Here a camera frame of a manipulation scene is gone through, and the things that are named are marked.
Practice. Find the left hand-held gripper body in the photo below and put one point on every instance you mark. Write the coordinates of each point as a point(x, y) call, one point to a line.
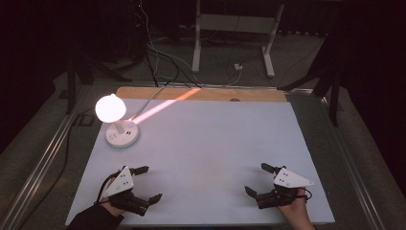
point(120, 183)

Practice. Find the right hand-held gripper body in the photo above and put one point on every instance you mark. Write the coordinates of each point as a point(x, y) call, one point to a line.
point(287, 183)

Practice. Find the person's left hand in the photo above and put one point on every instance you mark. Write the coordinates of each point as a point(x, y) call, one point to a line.
point(112, 207)

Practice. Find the person's right hand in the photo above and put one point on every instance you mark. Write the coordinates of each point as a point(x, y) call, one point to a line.
point(296, 212)

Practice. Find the white round desk lamp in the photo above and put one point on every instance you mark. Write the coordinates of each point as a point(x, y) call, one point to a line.
point(110, 108)

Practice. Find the black square floor plate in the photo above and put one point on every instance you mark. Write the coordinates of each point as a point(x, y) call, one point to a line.
point(85, 119)

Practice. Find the black stand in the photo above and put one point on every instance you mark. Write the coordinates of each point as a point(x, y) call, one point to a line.
point(334, 102)
point(72, 91)

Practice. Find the wooden board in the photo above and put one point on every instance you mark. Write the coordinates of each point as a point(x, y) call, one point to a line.
point(210, 94)

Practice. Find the white plug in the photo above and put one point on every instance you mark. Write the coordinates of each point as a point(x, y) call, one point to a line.
point(238, 66)

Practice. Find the metal frame rail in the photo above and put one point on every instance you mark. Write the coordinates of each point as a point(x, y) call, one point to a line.
point(44, 159)
point(349, 159)

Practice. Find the white metal desk frame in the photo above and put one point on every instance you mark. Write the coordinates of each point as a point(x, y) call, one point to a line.
point(197, 48)

